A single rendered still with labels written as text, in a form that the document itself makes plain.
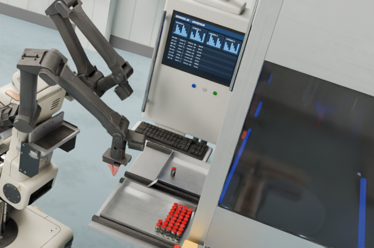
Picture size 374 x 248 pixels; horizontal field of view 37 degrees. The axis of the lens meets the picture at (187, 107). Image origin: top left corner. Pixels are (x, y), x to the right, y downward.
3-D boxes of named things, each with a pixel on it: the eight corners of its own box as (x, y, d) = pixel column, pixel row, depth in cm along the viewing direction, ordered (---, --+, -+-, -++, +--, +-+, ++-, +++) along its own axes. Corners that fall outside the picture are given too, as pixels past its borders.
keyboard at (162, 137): (208, 147, 304) (209, 144, 303) (201, 160, 292) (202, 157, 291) (141, 123, 311) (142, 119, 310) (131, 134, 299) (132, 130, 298)
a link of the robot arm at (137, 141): (118, 114, 210) (112, 133, 205) (148, 121, 210) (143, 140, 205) (118, 132, 220) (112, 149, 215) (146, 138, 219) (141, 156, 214)
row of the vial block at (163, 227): (176, 211, 242) (178, 203, 240) (163, 237, 227) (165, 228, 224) (172, 209, 242) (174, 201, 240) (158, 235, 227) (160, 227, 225)
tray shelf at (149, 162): (237, 177, 277) (238, 174, 276) (198, 273, 217) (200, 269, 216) (148, 144, 285) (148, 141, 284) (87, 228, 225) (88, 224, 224)
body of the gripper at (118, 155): (124, 168, 216) (127, 152, 212) (101, 159, 218) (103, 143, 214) (131, 159, 221) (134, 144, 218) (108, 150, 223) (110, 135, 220)
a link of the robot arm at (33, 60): (23, 37, 185) (12, 59, 179) (63, 50, 186) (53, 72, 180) (21, 109, 221) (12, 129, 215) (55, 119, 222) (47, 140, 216)
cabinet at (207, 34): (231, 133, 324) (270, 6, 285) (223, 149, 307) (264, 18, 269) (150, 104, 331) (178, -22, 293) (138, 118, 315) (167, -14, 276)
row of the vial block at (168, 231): (181, 213, 242) (183, 205, 239) (168, 239, 226) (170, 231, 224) (177, 211, 242) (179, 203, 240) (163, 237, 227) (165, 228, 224)
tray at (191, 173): (236, 179, 272) (237, 173, 270) (224, 211, 250) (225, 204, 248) (171, 155, 277) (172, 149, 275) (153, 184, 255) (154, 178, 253)
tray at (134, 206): (195, 212, 244) (196, 206, 243) (176, 250, 222) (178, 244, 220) (123, 184, 250) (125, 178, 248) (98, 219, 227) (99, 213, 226)
